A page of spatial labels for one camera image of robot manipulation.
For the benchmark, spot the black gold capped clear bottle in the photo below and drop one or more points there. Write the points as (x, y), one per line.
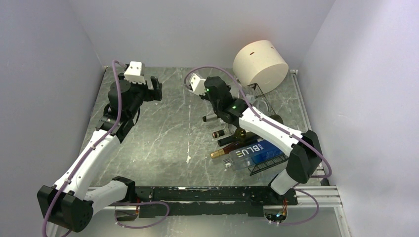
(218, 133)

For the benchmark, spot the gold capped amber wine bottle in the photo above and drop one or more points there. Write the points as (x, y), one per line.
(233, 146)

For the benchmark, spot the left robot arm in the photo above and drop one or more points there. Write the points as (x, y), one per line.
(68, 203)

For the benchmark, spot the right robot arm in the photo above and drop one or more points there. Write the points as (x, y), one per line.
(301, 148)

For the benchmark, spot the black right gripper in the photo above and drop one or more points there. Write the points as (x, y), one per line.
(205, 97)

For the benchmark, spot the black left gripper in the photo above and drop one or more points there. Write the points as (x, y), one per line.
(151, 95)

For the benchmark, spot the dark wine bottle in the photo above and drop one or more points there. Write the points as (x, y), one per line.
(240, 135)

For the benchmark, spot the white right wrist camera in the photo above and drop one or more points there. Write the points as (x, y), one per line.
(197, 84)

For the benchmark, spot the blue labelled clear bottle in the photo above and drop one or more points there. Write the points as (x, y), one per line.
(251, 155)

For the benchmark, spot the cream cylindrical appliance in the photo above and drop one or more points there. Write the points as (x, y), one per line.
(260, 63)

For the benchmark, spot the black wire wine rack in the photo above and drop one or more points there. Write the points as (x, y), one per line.
(271, 162)

